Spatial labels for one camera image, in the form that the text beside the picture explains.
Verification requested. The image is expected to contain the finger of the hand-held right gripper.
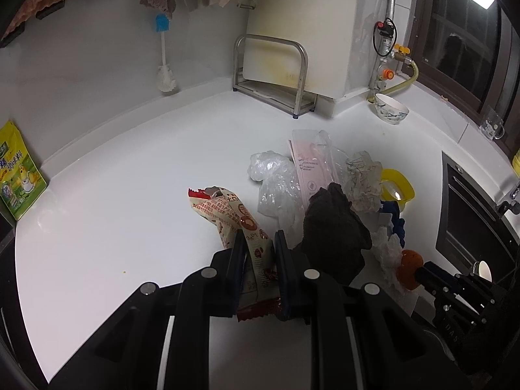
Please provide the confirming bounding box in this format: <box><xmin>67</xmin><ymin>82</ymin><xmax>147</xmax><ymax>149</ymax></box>
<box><xmin>414</xmin><ymin>261</ymin><xmax>462</xmax><ymax>295</ymax></box>

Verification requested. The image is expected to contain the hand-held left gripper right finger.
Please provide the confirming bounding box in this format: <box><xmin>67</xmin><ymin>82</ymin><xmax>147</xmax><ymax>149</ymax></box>
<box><xmin>274</xmin><ymin>231</ymin><xmax>473</xmax><ymax>390</ymax></box>

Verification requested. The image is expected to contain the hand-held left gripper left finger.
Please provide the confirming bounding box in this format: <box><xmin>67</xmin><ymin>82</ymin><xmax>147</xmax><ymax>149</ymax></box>
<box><xmin>49</xmin><ymin>231</ymin><xmax>248</xmax><ymax>390</ymax></box>

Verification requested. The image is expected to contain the orange round sponge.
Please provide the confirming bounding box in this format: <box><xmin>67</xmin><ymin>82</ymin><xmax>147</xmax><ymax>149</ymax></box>
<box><xmin>396</xmin><ymin>250</ymin><xmax>424</xmax><ymax>290</ymax></box>

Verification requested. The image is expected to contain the red and beige snack wrapper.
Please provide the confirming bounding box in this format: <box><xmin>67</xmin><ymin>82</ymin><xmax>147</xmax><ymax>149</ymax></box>
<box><xmin>188</xmin><ymin>186</ymin><xmax>285</xmax><ymax>321</ymax></box>

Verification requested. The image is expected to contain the grid printed paper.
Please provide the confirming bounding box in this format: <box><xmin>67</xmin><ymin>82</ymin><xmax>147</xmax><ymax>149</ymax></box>
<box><xmin>344</xmin><ymin>150</ymin><xmax>384</xmax><ymax>212</ymax></box>

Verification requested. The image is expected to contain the white ceramic cup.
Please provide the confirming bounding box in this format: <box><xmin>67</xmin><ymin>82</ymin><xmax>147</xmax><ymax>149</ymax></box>
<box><xmin>473</xmin><ymin>259</ymin><xmax>493</xmax><ymax>284</ymax></box>

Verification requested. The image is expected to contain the white tissue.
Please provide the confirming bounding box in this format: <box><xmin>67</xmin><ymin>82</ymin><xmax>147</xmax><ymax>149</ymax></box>
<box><xmin>371</xmin><ymin>227</ymin><xmax>423</xmax><ymax>297</ymax></box>

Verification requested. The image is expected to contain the dark brown cloth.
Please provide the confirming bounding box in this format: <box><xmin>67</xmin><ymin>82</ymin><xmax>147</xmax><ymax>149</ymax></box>
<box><xmin>292</xmin><ymin>182</ymin><xmax>372</xmax><ymax>287</ymax></box>

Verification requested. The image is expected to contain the blue cloth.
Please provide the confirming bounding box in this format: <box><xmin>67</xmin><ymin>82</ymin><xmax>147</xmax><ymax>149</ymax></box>
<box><xmin>378</xmin><ymin>200</ymin><xmax>407</xmax><ymax>248</ymax></box>

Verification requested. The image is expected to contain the crumpled clear plastic bag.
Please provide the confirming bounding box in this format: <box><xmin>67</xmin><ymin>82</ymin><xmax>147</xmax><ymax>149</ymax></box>
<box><xmin>249</xmin><ymin>150</ymin><xmax>305</xmax><ymax>228</ymax></box>

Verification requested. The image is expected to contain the cartoon printed glass cup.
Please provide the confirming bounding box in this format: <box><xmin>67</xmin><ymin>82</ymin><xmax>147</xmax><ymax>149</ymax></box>
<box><xmin>478</xmin><ymin>106</ymin><xmax>506</xmax><ymax>141</ymax></box>

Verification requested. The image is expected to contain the metal board rack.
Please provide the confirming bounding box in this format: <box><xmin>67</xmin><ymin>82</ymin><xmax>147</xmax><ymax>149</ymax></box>
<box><xmin>232</xmin><ymin>34</ymin><xmax>318</xmax><ymax>119</ymax></box>

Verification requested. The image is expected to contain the white floral ceramic bowl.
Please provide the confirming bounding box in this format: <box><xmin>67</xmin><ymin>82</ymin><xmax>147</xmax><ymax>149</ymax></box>
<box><xmin>374</xmin><ymin>93</ymin><xmax>410</xmax><ymax>126</ymax></box>

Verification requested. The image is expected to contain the black cooktop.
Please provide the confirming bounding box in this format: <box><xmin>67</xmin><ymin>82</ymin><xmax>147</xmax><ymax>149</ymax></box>
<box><xmin>0</xmin><ymin>207</ymin><xmax>41</xmax><ymax>390</ymax></box>

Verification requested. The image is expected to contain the yellow green seasoning pouch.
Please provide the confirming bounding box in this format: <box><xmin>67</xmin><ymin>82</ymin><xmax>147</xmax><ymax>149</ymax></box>
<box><xmin>0</xmin><ymin>120</ymin><xmax>49</xmax><ymax>221</ymax></box>

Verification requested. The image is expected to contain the white cutting board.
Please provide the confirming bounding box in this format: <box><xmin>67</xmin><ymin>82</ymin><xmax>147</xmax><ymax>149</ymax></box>
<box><xmin>241</xmin><ymin>0</ymin><xmax>362</xmax><ymax>104</ymax></box>

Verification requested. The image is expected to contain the grey gas pipe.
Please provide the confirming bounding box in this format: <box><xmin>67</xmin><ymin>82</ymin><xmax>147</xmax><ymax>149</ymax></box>
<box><xmin>368</xmin><ymin>0</ymin><xmax>401</xmax><ymax>104</ymax></box>

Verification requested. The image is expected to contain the black hanging block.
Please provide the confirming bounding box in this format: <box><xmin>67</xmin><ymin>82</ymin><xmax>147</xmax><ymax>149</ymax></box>
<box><xmin>35</xmin><ymin>0</ymin><xmax>66</xmax><ymax>20</ymax></box>

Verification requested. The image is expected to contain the yellow plastic ring container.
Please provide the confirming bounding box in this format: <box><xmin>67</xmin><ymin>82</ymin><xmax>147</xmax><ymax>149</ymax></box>
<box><xmin>380</xmin><ymin>168</ymin><xmax>416</xmax><ymax>206</ymax></box>

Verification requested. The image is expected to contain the yellow gas hose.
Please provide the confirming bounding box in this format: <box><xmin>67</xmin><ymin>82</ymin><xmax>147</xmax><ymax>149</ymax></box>
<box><xmin>380</xmin><ymin>59</ymin><xmax>419</xmax><ymax>96</ymax></box>

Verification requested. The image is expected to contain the blue handled bottle brush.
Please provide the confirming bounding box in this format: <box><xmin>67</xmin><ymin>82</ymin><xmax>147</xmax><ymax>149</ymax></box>
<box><xmin>153</xmin><ymin>14</ymin><xmax>178</xmax><ymax>93</ymax></box>

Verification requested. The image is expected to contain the dark window frame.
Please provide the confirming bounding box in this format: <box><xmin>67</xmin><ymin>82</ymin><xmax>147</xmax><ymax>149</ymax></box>
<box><xmin>408</xmin><ymin>0</ymin><xmax>520</xmax><ymax>159</ymax></box>

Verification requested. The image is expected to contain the black cable loop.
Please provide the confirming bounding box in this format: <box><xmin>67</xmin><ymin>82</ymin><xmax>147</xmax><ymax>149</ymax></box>
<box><xmin>373</xmin><ymin>17</ymin><xmax>398</xmax><ymax>55</ymax></box>

